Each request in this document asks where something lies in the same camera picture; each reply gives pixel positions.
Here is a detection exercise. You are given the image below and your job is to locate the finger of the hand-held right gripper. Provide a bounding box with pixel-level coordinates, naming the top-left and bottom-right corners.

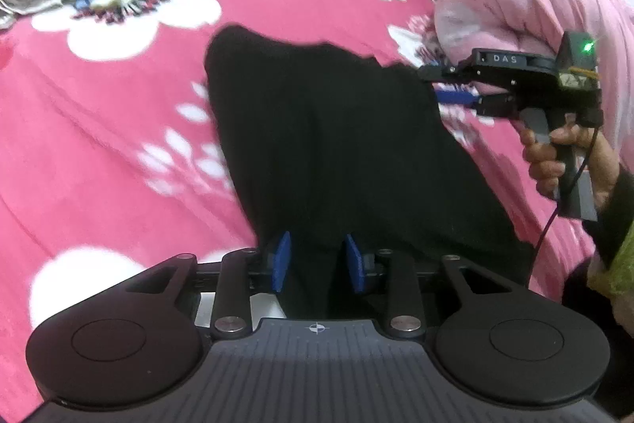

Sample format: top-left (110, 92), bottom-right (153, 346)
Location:
top-left (417, 60), bottom-right (476, 82)
top-left (436, 89), bottom-right (518, 119)

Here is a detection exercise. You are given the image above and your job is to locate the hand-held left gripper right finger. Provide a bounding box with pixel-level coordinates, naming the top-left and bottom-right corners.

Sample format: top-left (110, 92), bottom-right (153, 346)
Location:
top-left (343, 234), bottom-right (516, 339)

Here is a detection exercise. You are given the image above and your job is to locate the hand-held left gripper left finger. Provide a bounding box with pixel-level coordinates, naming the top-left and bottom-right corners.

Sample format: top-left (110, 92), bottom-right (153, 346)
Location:
top-left (124, 231), bottom-right (293, 339)

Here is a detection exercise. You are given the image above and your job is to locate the black printed sweatshirt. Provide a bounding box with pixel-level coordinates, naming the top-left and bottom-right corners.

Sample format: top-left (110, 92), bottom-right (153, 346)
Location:
top-left (204, 24), bottom-right (533, 320)

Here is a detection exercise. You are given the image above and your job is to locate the person's right forearm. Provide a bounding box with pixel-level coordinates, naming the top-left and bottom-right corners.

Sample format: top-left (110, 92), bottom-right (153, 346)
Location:
top-left (562, 170), bottom-right (634, 354)

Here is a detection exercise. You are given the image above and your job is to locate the person's right hand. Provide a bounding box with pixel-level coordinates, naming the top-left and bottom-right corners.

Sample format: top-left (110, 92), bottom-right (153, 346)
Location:
top-left (519, 123), bottom-right (621, 208)

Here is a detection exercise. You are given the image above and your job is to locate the pink floral blanket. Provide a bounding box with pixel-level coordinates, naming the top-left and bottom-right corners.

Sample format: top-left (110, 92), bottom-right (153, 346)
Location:
top-left (0, 0), bottom-right (602, 414)

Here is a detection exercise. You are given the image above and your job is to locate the black cable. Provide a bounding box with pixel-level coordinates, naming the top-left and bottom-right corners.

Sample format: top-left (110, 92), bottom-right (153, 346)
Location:
top-left (527, 130), bottom-right (598, 290)

